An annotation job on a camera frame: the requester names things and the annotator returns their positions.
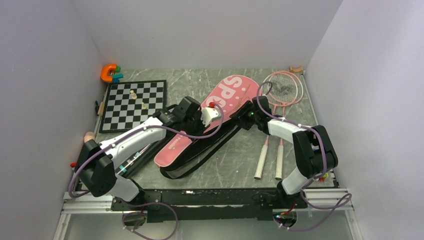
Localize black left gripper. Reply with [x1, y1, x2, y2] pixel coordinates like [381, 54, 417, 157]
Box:
[182, 110, 211, 142]

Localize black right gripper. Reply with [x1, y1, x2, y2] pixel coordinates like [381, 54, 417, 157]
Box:
[229, 100, 260, 131]

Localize pink racket bag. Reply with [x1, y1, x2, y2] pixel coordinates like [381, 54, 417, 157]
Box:
[153, 75, 263, 180]

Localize black shuttlecock tube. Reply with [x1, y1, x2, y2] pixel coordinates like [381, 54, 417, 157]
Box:
[115, 145, 160, 179]

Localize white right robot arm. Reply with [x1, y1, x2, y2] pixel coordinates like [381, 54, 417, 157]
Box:
[230, 96, 339, 208]

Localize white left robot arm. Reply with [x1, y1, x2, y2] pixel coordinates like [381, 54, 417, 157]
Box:
[68, 96, 222, 210]

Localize black white chessboard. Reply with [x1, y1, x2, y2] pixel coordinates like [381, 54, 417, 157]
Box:
[98, 80, 167, 134]

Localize small wooden arch block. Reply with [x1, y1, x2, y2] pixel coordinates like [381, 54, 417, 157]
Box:
[289, 66, 304, 74]

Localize orange teal toy blocks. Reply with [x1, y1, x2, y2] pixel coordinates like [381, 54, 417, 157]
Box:
[100, 63, 124, 84]

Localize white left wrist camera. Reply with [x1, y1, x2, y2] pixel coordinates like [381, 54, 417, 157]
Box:
[200, 107, 221, 127]

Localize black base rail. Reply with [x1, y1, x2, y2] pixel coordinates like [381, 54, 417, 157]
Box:
[110, 187, 307, 223]

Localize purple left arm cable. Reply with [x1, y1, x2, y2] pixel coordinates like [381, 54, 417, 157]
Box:
[67, 102, 224, 240]

